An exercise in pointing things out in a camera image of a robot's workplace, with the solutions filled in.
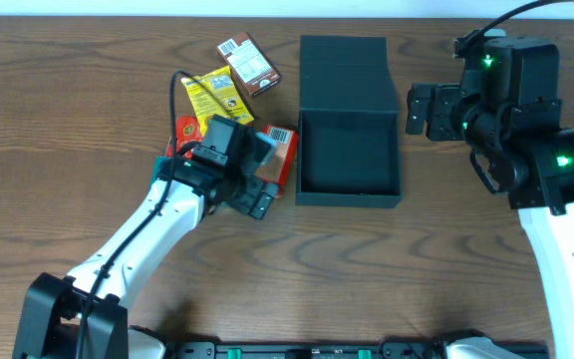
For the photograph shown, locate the orange snack box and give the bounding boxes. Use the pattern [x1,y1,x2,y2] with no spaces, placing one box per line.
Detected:
[256,125,299,197]

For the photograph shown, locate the red candy bag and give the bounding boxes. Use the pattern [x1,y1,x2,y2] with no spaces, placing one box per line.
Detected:
[176,116,203,159]

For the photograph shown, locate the teal cookies box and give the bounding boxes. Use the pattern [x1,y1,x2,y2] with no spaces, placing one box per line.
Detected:
[150,157,170,183]

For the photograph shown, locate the brown snack box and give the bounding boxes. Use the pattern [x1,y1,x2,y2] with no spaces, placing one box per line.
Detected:
[215,32,282,98]

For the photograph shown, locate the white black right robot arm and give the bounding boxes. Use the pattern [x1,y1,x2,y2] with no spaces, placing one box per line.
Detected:
[406,30,574,358]

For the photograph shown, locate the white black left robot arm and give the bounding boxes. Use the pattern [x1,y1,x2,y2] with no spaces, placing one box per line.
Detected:
[13,141,278,358]

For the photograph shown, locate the yellow candy bag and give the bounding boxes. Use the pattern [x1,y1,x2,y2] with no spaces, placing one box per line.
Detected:
[181,66,254,135]

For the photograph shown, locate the black open gift box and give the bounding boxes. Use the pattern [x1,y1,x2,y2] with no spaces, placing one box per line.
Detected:
[295,35,402,208]

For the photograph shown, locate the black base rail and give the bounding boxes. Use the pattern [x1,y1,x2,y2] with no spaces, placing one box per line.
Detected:
[127,326,550,359]

